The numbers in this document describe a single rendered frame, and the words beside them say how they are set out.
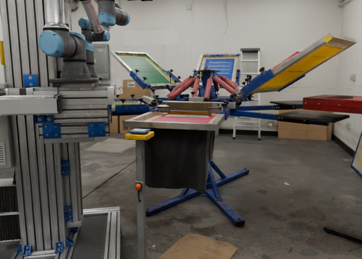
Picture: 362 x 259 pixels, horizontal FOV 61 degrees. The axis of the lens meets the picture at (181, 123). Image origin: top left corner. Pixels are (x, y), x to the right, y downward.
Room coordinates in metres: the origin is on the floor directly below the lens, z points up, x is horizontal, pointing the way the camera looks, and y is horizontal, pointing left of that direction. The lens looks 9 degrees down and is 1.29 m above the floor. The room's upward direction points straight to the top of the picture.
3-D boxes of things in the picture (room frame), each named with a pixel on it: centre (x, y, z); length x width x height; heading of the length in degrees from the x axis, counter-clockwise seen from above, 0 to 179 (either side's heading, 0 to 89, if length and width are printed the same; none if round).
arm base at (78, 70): (1.66, 0.56, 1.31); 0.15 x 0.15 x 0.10
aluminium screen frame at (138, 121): (2.24, -0.02, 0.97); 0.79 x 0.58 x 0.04; 166
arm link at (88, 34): (2.43, 0.70, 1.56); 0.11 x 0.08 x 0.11; 77
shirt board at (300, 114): (2.80, -0.75, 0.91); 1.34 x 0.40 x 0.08; 46
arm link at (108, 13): (1.48, 0.33, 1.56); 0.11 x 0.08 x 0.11; 165
